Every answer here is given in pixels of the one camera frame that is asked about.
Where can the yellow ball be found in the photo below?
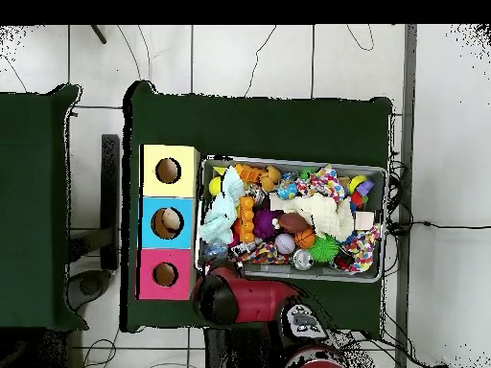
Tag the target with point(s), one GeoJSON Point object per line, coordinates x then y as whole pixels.
{"type": "Point", "coordinates": [215, 186]}

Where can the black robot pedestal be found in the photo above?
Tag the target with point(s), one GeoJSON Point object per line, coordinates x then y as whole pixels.
{"type": "Point", "coordinates": [238, 352]}

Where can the wooden box with three holes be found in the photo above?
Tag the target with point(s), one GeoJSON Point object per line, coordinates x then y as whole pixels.
{"type": "Point", "coordinates": [168, 188]}

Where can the grey metal bar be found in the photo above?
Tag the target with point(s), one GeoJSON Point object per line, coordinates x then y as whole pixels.
{"type": "Point", "coordinates": [408, 115]}

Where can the green spiky ball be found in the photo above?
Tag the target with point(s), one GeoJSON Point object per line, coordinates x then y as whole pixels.
{"type": "Point", "coordinates": [324, 249]}

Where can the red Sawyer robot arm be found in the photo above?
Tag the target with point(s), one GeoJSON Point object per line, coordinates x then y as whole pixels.
{"type": "Point", "coordinates": [261, 299]}

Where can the long orange toy brick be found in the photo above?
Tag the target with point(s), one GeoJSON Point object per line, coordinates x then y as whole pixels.
{"type": "Point", "coordinates": [246, 218]}

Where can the shallow metal mesh bin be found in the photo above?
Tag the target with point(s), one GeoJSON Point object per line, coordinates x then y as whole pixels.
{"type": "Point", "coordinates": [307, 273]}

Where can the colourful spotted cloth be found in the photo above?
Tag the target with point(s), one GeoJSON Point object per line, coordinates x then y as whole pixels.
{"type": "Point", "coordinates": [324, 182]}
{"type": "Point", "coordinates": [362, 247]}

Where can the purple spiky ball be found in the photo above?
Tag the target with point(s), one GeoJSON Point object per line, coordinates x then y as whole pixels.
{"type": "Point", "coordinates": [265, 225]}

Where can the mint green cloth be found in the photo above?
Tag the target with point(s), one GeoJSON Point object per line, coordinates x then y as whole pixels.
{"type": "Point", "coordinates": [222, 214]}

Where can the brown toy football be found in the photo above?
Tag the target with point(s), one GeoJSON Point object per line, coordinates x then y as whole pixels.
{"type": "Point", "coordinates": [293, 222]}

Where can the cream muslin cloth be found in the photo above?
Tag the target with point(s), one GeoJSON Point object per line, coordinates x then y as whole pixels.
{"type": "Point", "coordinates": [326, 214]}

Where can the black rod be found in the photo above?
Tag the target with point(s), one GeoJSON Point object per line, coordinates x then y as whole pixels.
{"type": "Point", "coordinates": [99, 34]}

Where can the dark green side table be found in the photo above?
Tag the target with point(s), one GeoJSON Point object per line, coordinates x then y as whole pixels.
{"type": "Point", "coordinates": [30, 191]}

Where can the blue globe ball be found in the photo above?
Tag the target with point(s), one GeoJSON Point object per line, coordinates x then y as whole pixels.
{"type": "Point", "coordinates": [287, 190]}

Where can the clear plastic bottle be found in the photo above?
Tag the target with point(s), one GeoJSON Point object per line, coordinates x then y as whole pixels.
{"type": "Point", "coordinates": [215, 251]}

